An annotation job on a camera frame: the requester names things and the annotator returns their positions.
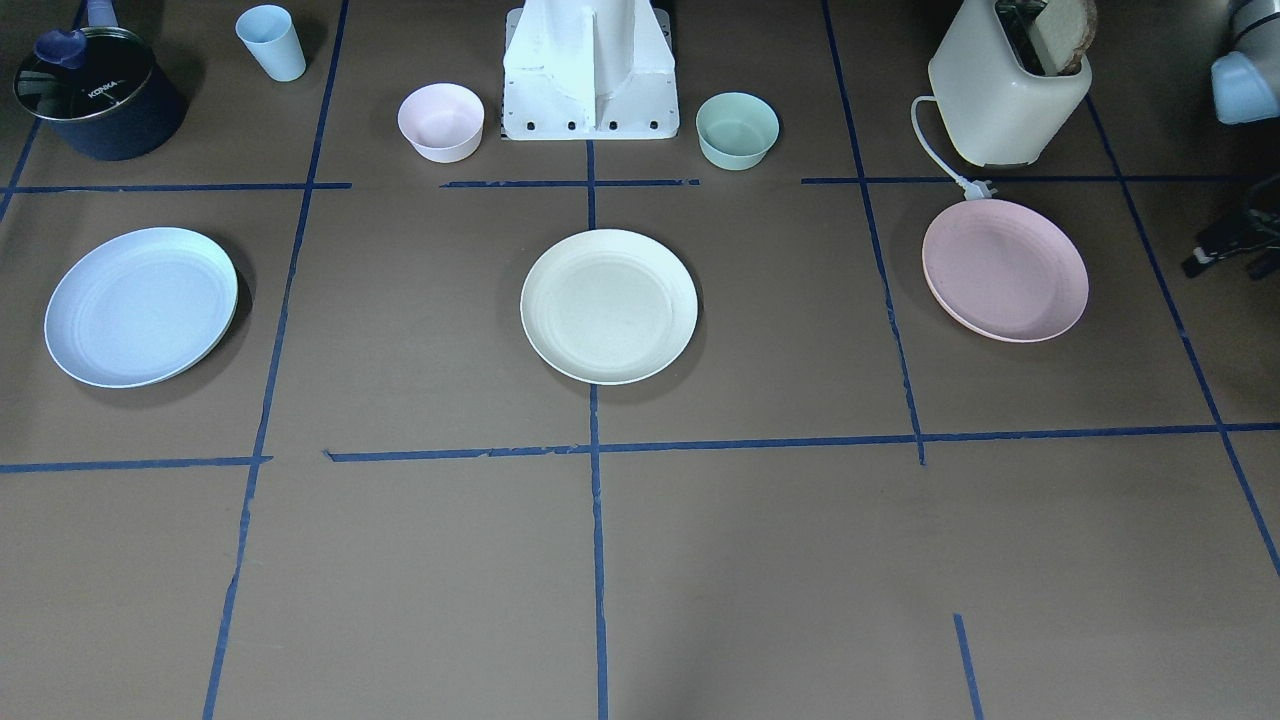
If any light blue plate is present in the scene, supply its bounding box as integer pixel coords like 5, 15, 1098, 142
44, 227, 239, 389

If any cream toaster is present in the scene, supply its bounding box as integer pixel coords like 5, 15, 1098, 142
928, 1, 1092, 168

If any cream white plate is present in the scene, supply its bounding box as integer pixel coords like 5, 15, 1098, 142
518, 229, 700, 386

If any pink plate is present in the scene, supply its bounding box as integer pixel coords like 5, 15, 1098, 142
922, 199, 1091, 343

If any bread slice in toaster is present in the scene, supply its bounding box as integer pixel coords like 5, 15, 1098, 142
1028, 1, 1098, 77

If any pink bowl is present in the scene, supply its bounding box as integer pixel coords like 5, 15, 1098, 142
397, 83, 486, 164

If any white toaster power cable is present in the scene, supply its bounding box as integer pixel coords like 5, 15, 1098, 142
910, 96, 997, 201

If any dark blue saucepan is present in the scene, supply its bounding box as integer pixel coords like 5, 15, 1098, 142
12, 1, 188, 161

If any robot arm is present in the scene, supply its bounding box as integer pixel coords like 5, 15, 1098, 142
1181, 1, 1279, 281

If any green bowl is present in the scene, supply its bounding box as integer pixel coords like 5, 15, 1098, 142
695, 92, 781, 170

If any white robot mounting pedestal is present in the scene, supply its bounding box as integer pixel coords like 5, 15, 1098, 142
500, 1, 681, 141

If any light blue cup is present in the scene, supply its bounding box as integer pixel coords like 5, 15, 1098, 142
236, 4, 306, 82

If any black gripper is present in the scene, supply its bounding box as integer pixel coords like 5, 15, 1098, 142
1181, 206, 1279, 281

